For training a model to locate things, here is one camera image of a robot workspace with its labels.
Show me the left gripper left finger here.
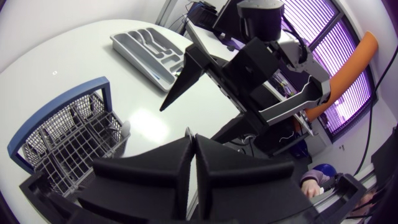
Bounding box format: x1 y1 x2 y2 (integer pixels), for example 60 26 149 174
76 127 196 224

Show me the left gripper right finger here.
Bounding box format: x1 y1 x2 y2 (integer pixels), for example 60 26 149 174
195 134 315 224

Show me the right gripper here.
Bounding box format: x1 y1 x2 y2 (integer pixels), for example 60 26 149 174
159 37 281 144

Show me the grey cutlery tray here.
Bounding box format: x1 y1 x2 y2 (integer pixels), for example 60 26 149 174
110 27 185 93

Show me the grey cutlery basket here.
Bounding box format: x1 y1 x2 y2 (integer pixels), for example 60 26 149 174
7 76 131 200

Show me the person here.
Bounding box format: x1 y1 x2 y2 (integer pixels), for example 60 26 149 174
299 169 340 200

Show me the dark screen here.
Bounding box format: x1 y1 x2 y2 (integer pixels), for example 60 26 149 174
212 0 247 35

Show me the orange foam tube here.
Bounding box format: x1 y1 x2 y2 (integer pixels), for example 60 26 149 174
304 30 379 123

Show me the black cable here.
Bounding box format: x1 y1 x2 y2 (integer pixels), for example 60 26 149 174
353 46 398 177

